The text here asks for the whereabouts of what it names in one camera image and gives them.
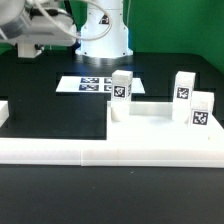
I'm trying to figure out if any white U-shaped obstacle fence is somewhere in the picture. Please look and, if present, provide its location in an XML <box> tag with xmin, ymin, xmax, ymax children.
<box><xmin>0</xmin><ymin>100</ymin><xmax>224</xmax><ymax>169</ymax></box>

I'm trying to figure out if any white square table top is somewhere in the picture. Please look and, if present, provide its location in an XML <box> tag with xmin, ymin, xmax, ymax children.
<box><xmin>107</xmin><ymin>101</ymin><xmax>224</xmax><ymax>141</ymax></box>

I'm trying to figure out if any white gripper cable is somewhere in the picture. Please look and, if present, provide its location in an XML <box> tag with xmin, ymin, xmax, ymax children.
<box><xmin>31</xmin><ymin>0</ymin><xmax>113</xmax><ymax>43</ymax></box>

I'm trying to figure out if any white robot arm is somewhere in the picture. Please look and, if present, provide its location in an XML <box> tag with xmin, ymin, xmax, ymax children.
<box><xmin>0</xmin><ymin>0</ymin><xmax>133</xmax><ymax>64</ymax></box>

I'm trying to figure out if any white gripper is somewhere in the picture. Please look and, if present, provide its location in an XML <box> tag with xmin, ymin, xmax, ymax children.
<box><xmin>6</xmin><ymin>13</ymin><xmax>76</xmax><ymax>46</ymax></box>

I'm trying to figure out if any white marker tag plate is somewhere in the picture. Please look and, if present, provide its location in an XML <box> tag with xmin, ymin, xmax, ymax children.
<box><xmin>55</xmin><ymin>76</ymin><xmax>146</xmax><ymax>95</ymax></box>

